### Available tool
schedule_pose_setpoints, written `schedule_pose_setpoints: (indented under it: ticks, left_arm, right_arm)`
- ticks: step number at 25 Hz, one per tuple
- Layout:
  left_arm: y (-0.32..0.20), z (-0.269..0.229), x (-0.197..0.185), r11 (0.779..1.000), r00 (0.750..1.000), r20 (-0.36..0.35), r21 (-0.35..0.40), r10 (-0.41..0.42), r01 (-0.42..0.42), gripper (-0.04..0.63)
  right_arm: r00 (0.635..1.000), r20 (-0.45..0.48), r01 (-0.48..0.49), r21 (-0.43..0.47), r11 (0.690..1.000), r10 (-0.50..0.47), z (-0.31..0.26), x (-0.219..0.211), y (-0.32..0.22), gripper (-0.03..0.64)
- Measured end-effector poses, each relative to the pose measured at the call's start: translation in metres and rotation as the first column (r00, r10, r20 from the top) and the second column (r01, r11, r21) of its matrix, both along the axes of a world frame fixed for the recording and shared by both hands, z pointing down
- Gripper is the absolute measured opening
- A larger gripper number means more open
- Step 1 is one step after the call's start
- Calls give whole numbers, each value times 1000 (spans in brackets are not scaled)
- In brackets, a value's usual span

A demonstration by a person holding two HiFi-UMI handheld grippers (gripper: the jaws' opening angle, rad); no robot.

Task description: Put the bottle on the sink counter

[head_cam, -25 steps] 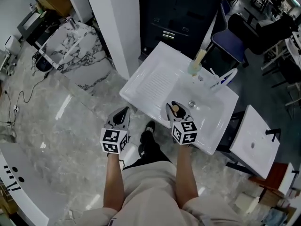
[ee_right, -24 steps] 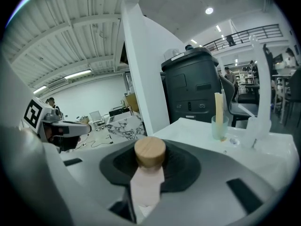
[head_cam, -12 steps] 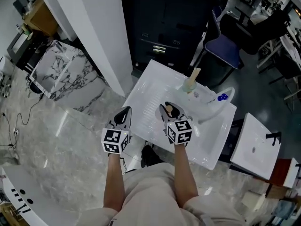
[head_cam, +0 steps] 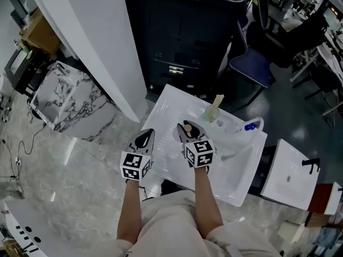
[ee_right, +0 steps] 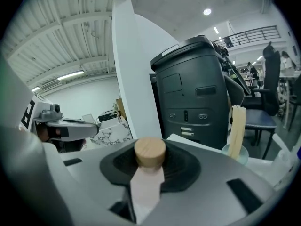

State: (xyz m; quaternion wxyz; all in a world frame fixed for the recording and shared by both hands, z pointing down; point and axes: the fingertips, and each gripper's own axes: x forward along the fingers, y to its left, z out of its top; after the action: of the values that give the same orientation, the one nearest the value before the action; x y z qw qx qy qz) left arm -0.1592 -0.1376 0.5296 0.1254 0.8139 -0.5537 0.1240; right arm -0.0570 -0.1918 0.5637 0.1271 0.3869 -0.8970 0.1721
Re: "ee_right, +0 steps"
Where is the marble patterned cabinet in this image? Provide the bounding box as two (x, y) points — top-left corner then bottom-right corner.
(90, 120), (134, 148)

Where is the large black machine cabinet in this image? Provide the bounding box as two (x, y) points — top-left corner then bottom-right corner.
(150, 35), (236, 150)

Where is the blue upholstered chair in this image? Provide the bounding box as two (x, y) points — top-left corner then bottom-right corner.
(224, 75), (278, 160)

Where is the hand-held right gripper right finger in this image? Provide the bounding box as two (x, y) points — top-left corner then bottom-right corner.
(58, 139), (280, 226)

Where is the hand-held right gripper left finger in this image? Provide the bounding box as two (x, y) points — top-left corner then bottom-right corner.
(1, 55), (75, 226)

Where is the black office chair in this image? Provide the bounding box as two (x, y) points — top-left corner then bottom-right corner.
(242, 41), (282, 117)

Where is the small beige round object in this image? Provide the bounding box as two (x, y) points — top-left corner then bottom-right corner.
(130, 137), (166, 213)

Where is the black vanity cabinet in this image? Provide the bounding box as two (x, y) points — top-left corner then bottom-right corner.
(97, 111), (120, 123)

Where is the black balcony railing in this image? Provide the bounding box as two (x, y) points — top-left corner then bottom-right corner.
(213, 25), (281, 48)

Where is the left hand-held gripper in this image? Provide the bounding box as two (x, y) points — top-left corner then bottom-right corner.
(19, 94), (100, 153)

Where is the brown cardboard box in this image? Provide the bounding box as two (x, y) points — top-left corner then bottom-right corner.
(114, 97), (127, 121)

